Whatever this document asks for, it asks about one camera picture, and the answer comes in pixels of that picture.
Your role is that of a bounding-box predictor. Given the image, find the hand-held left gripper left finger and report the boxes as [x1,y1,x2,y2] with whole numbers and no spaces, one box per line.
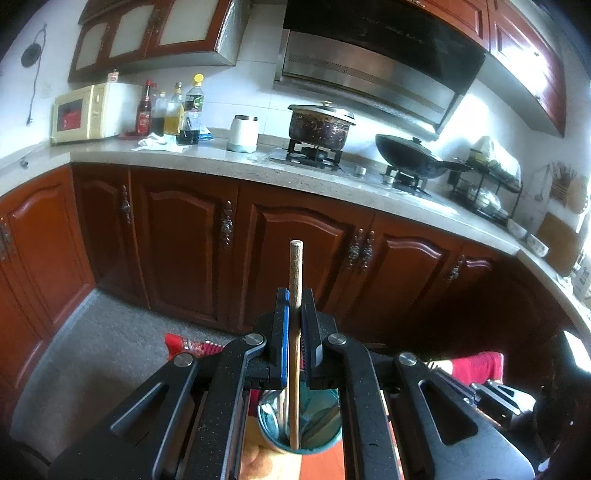
[48,287,291,480]

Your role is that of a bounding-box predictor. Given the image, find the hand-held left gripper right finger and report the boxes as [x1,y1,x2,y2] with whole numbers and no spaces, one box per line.
[300,287,536,480]

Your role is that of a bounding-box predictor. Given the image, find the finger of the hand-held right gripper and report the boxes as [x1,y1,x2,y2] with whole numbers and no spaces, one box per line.
[470,379,526,428]

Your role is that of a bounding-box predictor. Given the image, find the teal cup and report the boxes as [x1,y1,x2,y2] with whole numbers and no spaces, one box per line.
[257,388,343,455]

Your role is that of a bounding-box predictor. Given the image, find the red yellow orange blanket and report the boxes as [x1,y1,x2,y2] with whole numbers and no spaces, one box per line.
[164,333,505,480]

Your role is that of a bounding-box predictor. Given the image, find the brown wooden cabinet door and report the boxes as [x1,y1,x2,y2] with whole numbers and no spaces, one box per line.
[73,166,151,308]
[0,168,95,335]
[429,242,520,301]
[339,215,465,321]
[130,170,241,324]
[235,182,375,335]

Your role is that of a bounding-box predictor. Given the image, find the white plastic bottle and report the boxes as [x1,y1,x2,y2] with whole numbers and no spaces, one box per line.
[573,265,591,297]

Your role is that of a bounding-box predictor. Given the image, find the wooden cutting board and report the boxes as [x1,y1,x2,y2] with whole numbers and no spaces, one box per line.
[538,213,585,277]

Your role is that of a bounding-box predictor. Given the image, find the gas stove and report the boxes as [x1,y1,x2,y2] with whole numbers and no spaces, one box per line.
[270,138,435,199]

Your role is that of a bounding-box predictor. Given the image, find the black cooking pot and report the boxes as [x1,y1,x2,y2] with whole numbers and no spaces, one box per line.
[288,111,354,151]

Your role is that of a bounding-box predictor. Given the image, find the black wok with lid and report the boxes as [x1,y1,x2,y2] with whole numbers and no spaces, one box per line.
[375,134,472,181]

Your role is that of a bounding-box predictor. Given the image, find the white canister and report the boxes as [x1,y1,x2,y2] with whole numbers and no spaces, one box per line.
[226,114,259,154]

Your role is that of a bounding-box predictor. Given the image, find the round wooden board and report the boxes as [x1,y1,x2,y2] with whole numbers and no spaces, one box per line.
[567,178,591,214]

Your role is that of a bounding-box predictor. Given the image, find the hanging metal ladle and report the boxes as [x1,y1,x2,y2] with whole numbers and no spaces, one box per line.
[536,166,552,202]

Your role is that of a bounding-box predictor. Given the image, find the small dark glass jar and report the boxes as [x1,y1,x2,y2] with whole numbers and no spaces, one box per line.
[178,117,200,145]

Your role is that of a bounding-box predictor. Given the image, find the hanging utensil holder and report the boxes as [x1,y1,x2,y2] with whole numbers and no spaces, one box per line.
[551,161,578,204]

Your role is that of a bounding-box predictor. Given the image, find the metal pot lid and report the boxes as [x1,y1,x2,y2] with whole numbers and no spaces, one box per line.
[287,100,357,125]

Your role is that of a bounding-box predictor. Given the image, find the white crumpled cloth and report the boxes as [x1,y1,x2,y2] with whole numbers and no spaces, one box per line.
[131,134,192,153]

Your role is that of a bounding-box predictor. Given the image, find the clear plastic bag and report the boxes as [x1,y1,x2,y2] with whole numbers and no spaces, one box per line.
[468,135,522,180]

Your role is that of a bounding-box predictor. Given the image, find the yellow cooking oil bottle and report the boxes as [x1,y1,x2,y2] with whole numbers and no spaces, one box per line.
[165,82,185,136]

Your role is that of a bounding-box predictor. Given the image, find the yellow cap plastic bottle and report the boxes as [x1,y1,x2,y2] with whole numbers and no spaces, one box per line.
[185,74,206,132]

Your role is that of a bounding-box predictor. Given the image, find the dark soy sauce bottle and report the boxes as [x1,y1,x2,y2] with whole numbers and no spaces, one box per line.
[152,91,168,137]

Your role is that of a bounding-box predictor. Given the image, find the red sauce bottle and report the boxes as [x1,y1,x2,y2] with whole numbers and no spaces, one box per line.
[135,79,155,136]

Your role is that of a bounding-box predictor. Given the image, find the stainless steel range hood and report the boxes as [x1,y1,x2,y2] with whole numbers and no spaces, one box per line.
[272,0,488,141]

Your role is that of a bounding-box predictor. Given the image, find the cream microwave oven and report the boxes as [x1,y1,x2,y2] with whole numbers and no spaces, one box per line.
[50,83,141,146]

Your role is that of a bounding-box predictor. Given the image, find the black wire dish rack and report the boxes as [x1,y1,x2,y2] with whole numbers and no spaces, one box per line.
[448,159,523,227]

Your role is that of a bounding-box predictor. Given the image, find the wooden wall cabinet glass doors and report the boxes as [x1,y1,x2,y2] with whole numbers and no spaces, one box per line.
[68,0,252,84]

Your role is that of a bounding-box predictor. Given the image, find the brown wooden wall cabinet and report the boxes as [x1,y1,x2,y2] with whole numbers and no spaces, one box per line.
[480,0,568,138]

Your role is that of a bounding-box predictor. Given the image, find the black wall cable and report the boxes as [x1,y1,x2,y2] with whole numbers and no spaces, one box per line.
[25,24,49,126]

